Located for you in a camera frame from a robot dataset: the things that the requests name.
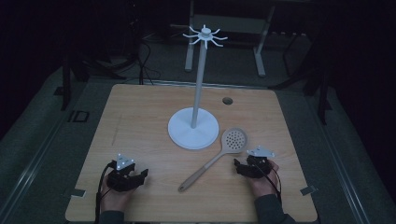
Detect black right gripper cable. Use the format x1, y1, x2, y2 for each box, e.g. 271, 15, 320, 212
255, 161, 283, 206

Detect white hook rack stand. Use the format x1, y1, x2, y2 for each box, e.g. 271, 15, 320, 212
167, 24, 229, 151

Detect person's left hand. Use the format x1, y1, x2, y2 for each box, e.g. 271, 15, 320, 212
100, 175, 134, 214

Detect black metal stand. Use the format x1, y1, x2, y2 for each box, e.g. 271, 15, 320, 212
269, 34, 332, 126
59, 52, 127, 112

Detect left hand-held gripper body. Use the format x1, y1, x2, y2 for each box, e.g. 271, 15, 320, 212
106, 153, 139, 192

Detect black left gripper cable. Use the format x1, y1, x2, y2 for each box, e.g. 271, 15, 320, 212
94, 161, 114, 224

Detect person's right hand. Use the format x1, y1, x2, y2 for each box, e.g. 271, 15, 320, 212
247, 160, 280, 199

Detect beige slotted spoon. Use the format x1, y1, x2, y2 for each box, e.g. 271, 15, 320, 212
177, 126, 249, 192

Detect black floor cables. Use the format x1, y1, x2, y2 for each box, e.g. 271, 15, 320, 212
135, 38, 163, 87

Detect white metal desk frame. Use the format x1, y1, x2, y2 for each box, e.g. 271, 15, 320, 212
184, 0, 276, 78

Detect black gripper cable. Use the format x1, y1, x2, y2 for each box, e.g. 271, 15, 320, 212
94, 161, 114, 224
255, 161, 283, 206

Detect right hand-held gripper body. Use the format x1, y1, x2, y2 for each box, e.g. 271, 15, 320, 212
246, 145, 276, 179

